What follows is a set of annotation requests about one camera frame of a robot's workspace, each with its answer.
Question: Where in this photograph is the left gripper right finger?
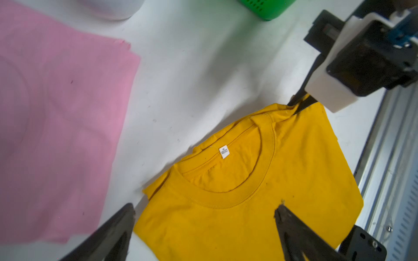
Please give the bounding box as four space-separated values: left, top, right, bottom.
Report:
274 204 346 261

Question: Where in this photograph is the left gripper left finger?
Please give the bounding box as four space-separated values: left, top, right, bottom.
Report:
62 203 135 261

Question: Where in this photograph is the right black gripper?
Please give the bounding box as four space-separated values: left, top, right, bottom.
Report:
287 10 345 114

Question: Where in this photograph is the green plastic basket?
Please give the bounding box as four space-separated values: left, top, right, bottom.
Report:
239 0 296 21

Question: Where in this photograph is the yellow t-shirt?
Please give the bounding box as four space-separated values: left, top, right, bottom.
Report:
133 103 364 261

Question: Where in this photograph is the pink t-shirt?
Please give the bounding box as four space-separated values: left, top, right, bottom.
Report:
1 1 140 244

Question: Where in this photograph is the white bowl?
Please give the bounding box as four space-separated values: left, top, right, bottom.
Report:
77 0 145 21

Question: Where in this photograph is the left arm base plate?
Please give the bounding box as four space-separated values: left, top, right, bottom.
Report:
338 225 387 261

